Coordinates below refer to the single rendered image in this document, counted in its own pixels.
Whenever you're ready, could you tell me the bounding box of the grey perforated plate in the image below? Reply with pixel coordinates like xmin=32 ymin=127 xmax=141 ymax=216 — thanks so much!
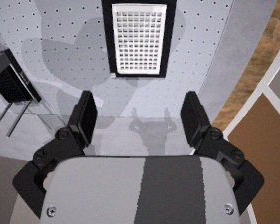
xmin=0 ymin=0 xmax=235 ymax=119

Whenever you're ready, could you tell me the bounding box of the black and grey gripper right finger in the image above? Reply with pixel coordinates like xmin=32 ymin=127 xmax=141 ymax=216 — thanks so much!
xmin=180 ymin=91 xmax=265 ymax=216

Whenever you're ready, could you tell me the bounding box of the white well plate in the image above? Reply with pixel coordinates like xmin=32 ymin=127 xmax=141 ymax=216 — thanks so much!
xmin=112 ymin=3 xmax=167 ymax=74

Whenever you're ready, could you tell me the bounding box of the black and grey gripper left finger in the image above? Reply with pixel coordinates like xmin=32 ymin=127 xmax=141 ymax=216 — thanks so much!
xmin=12 ymin=90 xmax=98 ymax=219

